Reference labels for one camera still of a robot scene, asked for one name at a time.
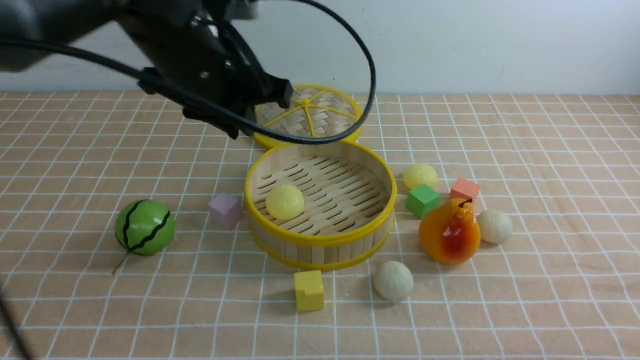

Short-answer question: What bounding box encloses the green toy watermelon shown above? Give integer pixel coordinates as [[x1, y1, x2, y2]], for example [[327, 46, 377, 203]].
[[112, 199, 176, 275]]

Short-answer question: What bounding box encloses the yellow wooden cube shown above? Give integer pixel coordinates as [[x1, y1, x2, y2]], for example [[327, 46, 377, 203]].
[[294, 269, 325, 312]]

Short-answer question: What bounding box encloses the bamboo steamer tray yellow rim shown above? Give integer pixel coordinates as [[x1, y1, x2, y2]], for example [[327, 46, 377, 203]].
[[244, 141, 398, 272]]

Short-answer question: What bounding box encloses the white bun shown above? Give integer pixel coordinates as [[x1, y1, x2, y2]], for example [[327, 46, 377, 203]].
[[372, 260, 414, 302], [477, 209, 514, 245]]

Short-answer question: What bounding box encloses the white bun front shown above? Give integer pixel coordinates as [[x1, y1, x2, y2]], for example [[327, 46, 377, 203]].
[[372, 260, 414, 302]]

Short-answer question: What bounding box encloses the yellow bun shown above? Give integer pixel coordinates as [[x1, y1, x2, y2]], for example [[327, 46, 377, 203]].
[[265, 184, 306, 221], [402, 163, 439, 191]]

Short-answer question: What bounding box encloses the checkered orange tablecloth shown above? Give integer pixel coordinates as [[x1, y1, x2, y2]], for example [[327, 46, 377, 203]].
[[0, 92, 640, 360]]

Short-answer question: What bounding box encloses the orange toy pear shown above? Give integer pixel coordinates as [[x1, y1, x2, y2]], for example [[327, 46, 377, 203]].
[[418, 198, 482, 266]]

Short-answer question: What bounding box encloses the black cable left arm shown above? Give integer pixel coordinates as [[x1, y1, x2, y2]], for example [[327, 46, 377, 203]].
[[0, 0, 377, 146]]

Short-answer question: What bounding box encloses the pink wooden cube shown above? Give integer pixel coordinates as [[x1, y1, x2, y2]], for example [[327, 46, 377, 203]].
[[208, 193, 243, 230]]

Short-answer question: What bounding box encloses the orange wooden cube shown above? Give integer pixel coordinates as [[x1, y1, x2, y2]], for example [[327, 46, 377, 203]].
[[449, 177, 481, 202]]

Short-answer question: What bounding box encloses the green wooden cube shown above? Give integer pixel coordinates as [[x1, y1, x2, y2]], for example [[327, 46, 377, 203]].
[[405, 184, 441, 220]]

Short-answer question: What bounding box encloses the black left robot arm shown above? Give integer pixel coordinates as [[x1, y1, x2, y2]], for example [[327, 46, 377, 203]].
[[1, 0, 293, 124]]

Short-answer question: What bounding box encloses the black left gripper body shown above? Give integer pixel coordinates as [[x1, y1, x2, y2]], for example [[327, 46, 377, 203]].
[[118, 0, 266, 121]]

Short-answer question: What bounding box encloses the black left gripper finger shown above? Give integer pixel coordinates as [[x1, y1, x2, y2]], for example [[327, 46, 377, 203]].
[[182, 105, 257, 141], [253, 70, 294, 109]]

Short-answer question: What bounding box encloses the woven bamboo steamer lid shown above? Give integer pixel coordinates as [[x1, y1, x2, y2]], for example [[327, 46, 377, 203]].
[[255, 85, 362, 138]]

